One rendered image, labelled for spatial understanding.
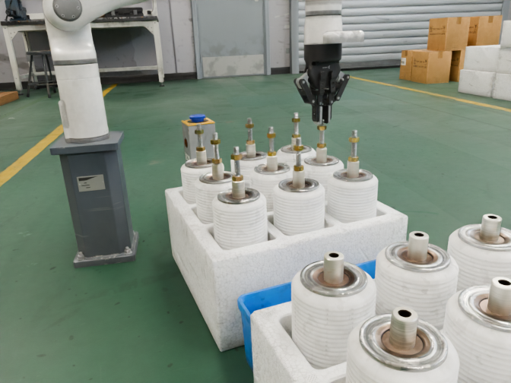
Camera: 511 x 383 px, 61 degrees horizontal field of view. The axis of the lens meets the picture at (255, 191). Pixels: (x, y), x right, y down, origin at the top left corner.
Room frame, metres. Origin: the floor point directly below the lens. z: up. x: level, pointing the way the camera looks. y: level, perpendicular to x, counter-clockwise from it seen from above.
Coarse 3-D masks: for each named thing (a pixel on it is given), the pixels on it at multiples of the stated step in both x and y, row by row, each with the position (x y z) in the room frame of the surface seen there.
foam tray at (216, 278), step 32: (192, 224) 0.76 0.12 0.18; (352, 224) 0.72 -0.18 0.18; (384, 224) 0.73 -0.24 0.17; (192, 256) 0.74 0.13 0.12; (224, 256) 0.62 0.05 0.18; (256, 256) 0.64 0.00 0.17; (288, 256) 0.66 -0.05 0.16; (320, 256) 0.68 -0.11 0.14; (352, 256) 0.71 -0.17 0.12; (192, 288) 0.77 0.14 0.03; (224, 288) 0.61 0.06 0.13; (256, 288) 0.64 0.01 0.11; (224, 320) 0.61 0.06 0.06
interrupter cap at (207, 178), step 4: (224, 172) 0.85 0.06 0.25; (228, 172) 0.85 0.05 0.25; (232, 172) 0.84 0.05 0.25; (200, 176) 0.82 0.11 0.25; (204, 176) 0.82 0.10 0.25; (208, 176) 0.82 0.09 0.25; (224, 176) 0.83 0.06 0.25; (228, 176) 0.82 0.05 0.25; (200, 180) 0.80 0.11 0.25; (204, 180) 0.80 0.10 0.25; (208, 180) 0.80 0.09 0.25; (212, 180) 0.79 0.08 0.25; (216, 180) 0.80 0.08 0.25; (220, 180) 0.79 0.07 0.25; (224, 180) 0.79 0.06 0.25; (228, 180) 0.79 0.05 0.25; (212, 184) 0.78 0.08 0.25; (216, 184) 0.78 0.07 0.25
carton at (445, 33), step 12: (432, 24) 4.55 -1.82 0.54; (444, 24) 4.36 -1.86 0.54; (456, 24) 4.34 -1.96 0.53; (468, 24) 4.36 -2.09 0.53; (432, 36) 4.54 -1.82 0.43; (444, 36) 4.34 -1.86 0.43; (456, 36) 4.34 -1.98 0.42; (432, 48) 4.52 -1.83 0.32; (444, 48) 4.33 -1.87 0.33; (456, 48) 4.34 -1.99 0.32
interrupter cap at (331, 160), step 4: (312, 156) 0.94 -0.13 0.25; (328, 156) 0.93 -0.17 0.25; (304, 160) 0.90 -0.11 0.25; (308, 160) 0.91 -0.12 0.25; (312, 160) 0.91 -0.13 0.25; (328, 160) 0.91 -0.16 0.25; (332, 160) 0.90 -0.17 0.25; (336, 160) 0.90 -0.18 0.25; (308, 164) 0.88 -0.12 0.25; (312, 164) 0.88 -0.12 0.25; (316, 164) 0.87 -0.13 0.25; (320, 164) 0.87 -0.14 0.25; (324, 164) 0.87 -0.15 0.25; (328, 164) 0.87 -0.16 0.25; (332, 164) 0.87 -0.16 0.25
